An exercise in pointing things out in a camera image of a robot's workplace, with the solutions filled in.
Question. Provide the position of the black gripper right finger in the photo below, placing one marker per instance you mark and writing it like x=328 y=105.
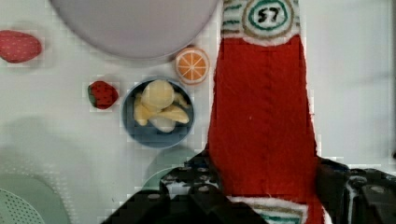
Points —
x=356 y=196

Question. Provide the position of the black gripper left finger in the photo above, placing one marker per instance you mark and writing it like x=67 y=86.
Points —
x=190 y=194

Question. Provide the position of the red plush ketchup bottle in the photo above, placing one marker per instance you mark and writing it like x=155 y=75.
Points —
x=261 y=138

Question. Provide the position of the green oval strainer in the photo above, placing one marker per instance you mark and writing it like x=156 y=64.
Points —
x=28 y=200

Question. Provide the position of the green mug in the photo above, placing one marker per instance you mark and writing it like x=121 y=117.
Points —
x=166 y=161

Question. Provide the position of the blue bowl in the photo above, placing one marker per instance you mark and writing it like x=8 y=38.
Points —
x=148 y=135

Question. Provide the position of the yellow plush chips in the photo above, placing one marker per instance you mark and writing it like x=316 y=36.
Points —
x=160 y=105

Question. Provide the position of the plush orange slice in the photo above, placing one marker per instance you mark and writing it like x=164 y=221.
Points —
x=192 y=65

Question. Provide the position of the red plush strawberry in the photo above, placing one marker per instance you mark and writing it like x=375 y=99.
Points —
x=102 y=95

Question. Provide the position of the large grey round plate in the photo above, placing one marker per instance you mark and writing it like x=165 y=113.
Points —
x=136 y=29

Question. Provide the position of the pink plush strawberry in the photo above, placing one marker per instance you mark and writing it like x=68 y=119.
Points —
x=18 y=47

